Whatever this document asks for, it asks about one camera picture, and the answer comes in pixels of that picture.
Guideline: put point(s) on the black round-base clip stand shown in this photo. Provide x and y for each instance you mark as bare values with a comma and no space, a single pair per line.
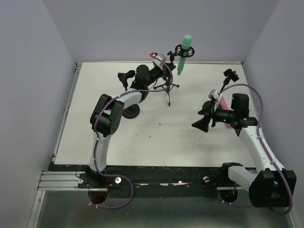
131,108

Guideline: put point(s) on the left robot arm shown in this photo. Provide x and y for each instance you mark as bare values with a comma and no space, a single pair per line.
107,114

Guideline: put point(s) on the pink toy microphone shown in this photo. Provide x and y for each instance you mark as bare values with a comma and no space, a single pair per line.
224,106

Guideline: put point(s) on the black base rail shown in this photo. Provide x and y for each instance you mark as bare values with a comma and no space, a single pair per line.
121,182

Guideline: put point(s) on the aluminium frame extrusion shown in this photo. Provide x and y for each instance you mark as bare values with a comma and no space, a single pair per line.
55,180

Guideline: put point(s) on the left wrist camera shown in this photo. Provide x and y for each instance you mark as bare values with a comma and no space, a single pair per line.
158,59

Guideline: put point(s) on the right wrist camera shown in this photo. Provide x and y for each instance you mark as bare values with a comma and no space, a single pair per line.
214,95

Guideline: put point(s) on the black tripod shock-mount stand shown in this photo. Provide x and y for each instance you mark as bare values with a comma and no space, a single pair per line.
168,85

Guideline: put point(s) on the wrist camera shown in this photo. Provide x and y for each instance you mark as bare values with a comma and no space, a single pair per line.
214,95
158,59

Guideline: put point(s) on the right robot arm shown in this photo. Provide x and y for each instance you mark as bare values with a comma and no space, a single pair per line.
272,186

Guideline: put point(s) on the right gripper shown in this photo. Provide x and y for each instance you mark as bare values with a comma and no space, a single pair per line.
212,116

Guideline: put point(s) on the green toy microphone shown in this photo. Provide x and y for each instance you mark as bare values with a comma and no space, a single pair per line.
185,47

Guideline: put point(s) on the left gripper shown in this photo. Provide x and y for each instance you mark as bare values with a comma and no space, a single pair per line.
164,71

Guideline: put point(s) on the black right round-base stand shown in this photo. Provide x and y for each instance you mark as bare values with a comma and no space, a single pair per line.
230,75

